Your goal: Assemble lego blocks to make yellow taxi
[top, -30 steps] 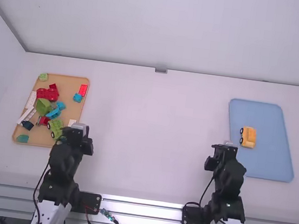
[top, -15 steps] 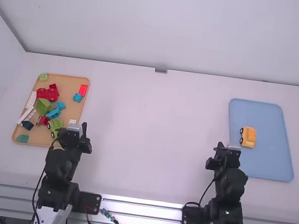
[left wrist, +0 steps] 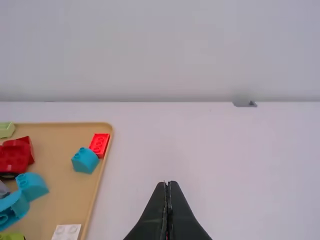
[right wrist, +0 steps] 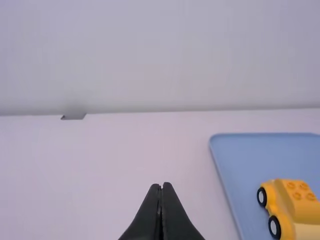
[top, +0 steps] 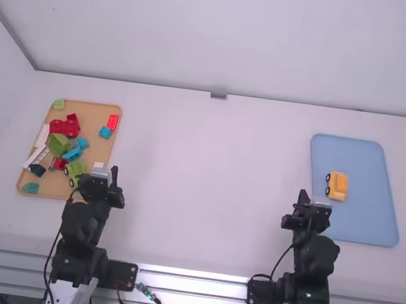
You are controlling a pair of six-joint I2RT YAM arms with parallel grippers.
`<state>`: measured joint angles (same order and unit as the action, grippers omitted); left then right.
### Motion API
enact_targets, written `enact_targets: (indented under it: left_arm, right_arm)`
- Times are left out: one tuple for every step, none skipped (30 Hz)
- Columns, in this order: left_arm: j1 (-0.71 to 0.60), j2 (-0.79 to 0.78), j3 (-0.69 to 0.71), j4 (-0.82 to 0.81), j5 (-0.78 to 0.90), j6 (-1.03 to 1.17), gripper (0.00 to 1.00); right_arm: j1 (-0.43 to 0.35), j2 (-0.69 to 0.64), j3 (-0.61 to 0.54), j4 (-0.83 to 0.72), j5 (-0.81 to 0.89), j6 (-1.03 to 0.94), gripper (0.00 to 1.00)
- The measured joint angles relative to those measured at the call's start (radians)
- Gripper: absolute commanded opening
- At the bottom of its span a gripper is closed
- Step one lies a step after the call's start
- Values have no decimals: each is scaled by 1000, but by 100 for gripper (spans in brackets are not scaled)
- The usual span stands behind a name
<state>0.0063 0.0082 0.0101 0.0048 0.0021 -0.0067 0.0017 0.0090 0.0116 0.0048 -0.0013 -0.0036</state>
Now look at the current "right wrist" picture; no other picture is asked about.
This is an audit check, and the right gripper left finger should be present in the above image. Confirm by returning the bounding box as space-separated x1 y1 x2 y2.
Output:
117 184 161 240

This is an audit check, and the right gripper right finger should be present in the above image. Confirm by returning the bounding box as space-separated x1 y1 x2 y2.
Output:
161 182 206 240

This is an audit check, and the yellow toy car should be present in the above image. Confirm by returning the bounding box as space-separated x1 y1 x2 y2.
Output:
256 178 320 240

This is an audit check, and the blue mat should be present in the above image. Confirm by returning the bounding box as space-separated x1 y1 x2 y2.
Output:
209 132 320 240

